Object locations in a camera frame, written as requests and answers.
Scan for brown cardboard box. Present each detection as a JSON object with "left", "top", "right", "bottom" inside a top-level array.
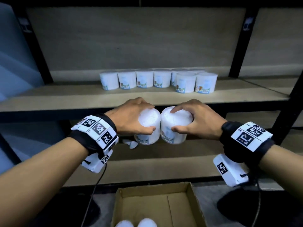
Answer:
[{"left": 110, "top": 182, "right": 208, "bottom": 227}]

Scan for person's right hand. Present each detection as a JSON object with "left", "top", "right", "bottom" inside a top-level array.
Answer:
[{"left": 170, "top": 99, "right": 228, "bottom": 141}]

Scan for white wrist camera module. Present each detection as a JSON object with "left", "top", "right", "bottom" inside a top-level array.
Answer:
[
  {"left": 81, "top": 148, "right": 114, "bottom": 174},
  {"left": 213, "top": 153, "right": 249, "bottom": 188}
]

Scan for cotton bud tubs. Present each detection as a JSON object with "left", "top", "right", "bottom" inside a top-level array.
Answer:
[{"left": 99, "top": 68, "right": 218, "bottom": 94}]

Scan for person's left hand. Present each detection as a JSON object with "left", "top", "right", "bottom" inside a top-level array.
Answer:
[{"left": 105, "top": 97, "right": 157, "bottom": 136}]

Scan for thin black cable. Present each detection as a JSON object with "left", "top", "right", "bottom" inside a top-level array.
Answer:
[
  {"left": 250, "top": 173, "right": 262, "bottom": 227},
  {"left": 80, "top": 163, "right": 107, "bottom": 227}
]

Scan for black wristband with marker tags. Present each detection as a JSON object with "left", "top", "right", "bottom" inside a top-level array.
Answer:
[
  {"left": 68, "top": 113, "right": 119, "bottom": 155},
  {"left": 219, "top": 121, "right": 275, "bottom": 163}
]

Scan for black frame wooden shelf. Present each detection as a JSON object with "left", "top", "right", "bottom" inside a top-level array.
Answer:
[{"left": 0, "top": 0, "right": 303, "bottom": 187}]

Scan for person's right forearm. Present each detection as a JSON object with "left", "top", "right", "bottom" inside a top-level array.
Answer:
[{"left": 259, "top": 144, "right": 303, "bottom": 204}]

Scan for person's leg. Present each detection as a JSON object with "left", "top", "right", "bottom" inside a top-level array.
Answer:
[
  {"left": 31, "top": 194, "right": 101, "bottom": 227},
  {"left": 217, "top": 186, "right": 303, "bottom": 227}
]

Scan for person's left leg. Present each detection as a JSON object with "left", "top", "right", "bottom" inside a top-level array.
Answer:
[{"left": 31, "top": 194, "right": 101, "bottom": 227}]

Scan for person's left forearm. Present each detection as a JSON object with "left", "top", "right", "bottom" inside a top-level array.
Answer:
[{"left": 0, "top": 137, "right": 89, "bottom": 227}]

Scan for person's right leg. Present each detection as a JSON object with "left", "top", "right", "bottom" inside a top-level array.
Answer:
[{"left": 217, "top": 186, "right": 303, "bottom": 227}]

